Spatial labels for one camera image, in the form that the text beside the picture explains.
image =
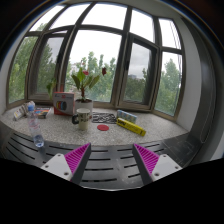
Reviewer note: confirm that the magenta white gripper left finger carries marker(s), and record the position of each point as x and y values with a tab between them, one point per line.
71	165

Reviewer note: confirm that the yellow long box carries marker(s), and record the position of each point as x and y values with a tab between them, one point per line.
131	126

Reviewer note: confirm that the green plant with red flowers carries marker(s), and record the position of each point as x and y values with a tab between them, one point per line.
83	80

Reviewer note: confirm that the colourful flat book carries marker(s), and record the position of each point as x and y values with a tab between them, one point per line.
42	112

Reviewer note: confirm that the red white filament box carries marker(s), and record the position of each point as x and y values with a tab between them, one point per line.
63	103

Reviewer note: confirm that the white mug with black handle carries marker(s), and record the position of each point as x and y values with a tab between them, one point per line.
81	118

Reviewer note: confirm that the brown window frame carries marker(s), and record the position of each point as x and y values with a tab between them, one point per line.
142	53

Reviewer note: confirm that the black patterned trivet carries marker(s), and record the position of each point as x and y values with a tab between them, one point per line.
107	118

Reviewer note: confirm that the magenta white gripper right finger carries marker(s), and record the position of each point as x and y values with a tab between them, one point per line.
152	166

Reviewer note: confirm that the light blue small box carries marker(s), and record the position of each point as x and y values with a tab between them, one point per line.
127	116

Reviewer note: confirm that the clear plastic water bottle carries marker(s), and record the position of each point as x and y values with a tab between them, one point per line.
34	127

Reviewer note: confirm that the white flower pot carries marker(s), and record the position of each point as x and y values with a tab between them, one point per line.
88	104

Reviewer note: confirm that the black slatted radiator cover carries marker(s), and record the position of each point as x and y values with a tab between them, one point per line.
108	167

